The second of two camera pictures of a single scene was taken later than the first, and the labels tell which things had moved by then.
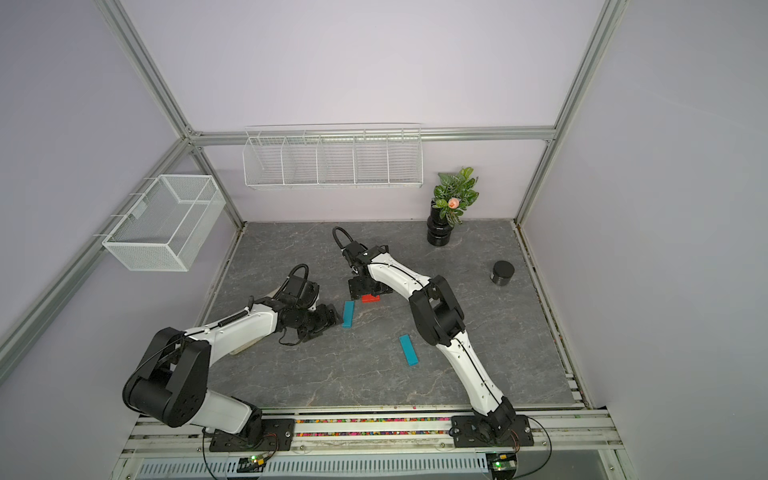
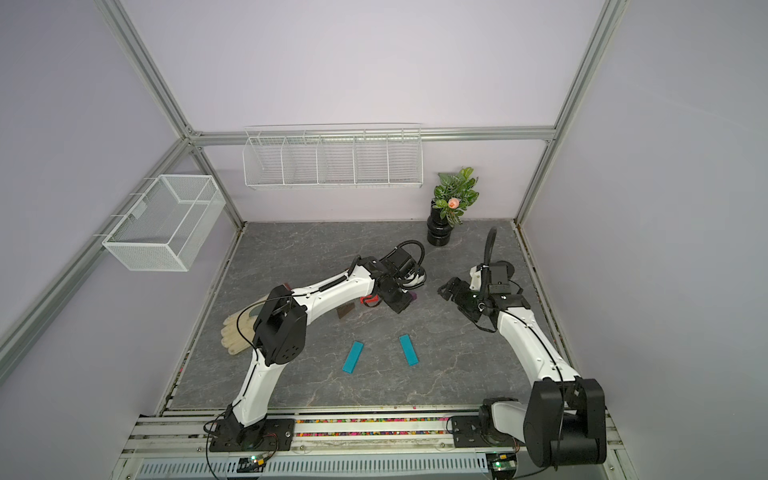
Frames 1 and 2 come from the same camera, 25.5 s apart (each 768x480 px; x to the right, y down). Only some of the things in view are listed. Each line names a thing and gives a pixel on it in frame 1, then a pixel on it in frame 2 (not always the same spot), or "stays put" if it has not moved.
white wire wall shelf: (383, 155) stays put
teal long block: (408, 350) stays put
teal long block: (348, 316) to (353, 357)
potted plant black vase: (451, 197) stays put
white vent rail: (372, 466) stays put
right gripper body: (358, 287) to (469, 302)
